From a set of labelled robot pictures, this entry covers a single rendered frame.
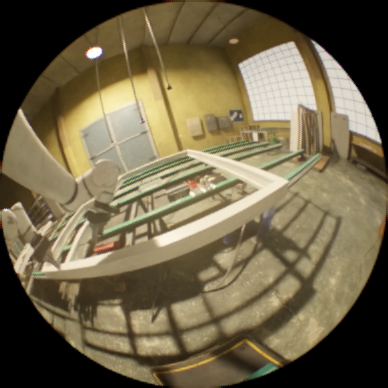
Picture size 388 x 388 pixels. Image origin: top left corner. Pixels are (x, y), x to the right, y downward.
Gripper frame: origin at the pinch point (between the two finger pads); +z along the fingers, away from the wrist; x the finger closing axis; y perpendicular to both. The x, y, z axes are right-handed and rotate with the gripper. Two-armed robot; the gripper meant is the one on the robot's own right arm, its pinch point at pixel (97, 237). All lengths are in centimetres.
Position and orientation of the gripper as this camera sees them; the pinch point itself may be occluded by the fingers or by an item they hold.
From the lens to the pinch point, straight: 60.3
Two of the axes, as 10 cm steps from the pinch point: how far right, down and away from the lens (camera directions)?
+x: 1.5, -0.8, -9.9
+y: -9.6, -2.6, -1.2
